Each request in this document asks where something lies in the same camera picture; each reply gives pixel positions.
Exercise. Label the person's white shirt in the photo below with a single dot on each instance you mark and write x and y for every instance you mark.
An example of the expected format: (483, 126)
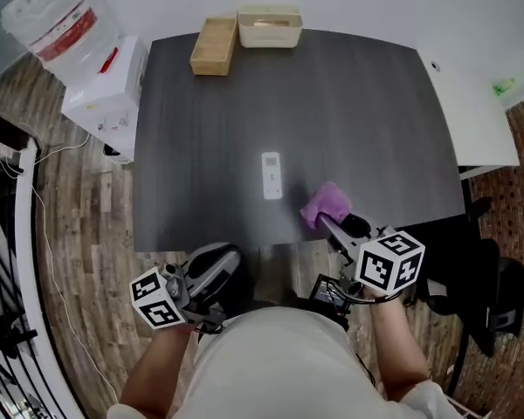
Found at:
(284, 365)

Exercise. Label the wooden tray box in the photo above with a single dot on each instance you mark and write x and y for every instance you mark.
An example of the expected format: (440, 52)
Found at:
(214, 47)

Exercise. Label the green object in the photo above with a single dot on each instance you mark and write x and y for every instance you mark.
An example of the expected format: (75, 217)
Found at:
(504, 87)

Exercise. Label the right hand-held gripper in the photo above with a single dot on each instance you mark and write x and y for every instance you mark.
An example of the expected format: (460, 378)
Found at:
(375, 258)

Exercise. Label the white remote control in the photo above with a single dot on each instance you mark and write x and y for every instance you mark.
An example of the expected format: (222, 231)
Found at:
(272, 180)

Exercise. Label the cream plastic storage box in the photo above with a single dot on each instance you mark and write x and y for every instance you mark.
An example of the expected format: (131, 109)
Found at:
(268, 25)

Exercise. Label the white water dispenser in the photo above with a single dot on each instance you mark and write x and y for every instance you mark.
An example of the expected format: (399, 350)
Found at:
(107, 92)

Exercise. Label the black metal railing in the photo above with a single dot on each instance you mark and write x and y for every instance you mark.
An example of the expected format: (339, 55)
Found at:
(4, 304)

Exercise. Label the purple cloth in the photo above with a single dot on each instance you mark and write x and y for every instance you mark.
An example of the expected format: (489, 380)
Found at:
(326, 204)

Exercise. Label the black office chair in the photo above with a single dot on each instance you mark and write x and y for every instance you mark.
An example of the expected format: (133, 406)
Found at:
(493, 286)

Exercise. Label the person's left forearm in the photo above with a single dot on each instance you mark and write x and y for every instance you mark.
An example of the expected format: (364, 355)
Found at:
(155, 371)

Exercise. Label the white desk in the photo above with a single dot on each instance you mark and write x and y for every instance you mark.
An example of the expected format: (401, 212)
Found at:
(471, 103)

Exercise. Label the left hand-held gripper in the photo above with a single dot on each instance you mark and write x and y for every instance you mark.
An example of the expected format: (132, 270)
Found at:
(179, 284)

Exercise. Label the person's right forearm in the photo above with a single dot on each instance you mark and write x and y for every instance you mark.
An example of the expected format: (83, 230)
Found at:
(399, 347)

